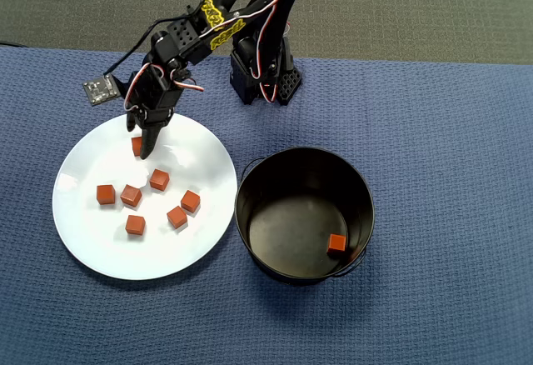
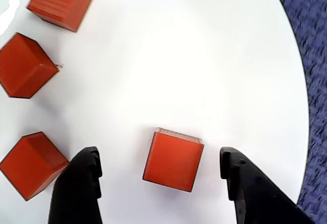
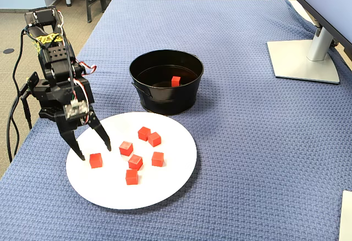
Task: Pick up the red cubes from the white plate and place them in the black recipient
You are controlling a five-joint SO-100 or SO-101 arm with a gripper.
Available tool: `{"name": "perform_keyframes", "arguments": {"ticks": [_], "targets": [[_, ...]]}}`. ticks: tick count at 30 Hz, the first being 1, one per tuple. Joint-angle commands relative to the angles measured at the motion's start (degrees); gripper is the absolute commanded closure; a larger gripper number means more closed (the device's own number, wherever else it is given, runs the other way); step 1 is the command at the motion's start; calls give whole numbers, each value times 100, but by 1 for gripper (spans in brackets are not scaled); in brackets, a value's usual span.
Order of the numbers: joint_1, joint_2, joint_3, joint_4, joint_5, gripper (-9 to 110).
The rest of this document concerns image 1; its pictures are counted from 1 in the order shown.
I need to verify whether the small camera circuit board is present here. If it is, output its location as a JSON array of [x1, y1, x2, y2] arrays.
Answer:
[[82, 73, 118, 108]]

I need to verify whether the black metal bucket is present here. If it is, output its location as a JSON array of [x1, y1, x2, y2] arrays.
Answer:
[[234, 146, 376, 287]]

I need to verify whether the red white servo wire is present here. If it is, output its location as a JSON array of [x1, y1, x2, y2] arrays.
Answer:
[[123, 61, 206, 113], [198, 0, 281, 104]]

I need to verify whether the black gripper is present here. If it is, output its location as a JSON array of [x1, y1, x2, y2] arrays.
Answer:
[[125, 57, 185, 161]]

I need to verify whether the white round plate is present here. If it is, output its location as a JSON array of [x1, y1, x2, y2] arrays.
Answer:
[[52, 110, 238, 282]]

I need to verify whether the blue woven table cloth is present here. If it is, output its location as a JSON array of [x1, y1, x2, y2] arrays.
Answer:
[[0, 46, 533, 365]]

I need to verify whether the thin black camera cable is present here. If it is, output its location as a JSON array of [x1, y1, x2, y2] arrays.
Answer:
[[102, 11, 201, 78]]

